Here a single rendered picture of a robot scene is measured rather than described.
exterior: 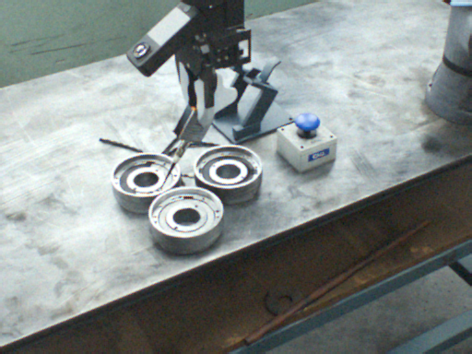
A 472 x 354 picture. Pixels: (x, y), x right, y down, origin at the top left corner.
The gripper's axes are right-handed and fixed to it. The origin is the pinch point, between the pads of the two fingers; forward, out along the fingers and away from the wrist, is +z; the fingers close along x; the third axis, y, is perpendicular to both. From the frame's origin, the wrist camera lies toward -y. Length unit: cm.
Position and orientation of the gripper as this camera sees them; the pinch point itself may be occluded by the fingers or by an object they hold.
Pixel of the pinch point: (196, 117)
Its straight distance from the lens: 104.1
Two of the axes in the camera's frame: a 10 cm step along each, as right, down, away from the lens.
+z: 0.2, 8.1, 5.8
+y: 8.5, -3.2, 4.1
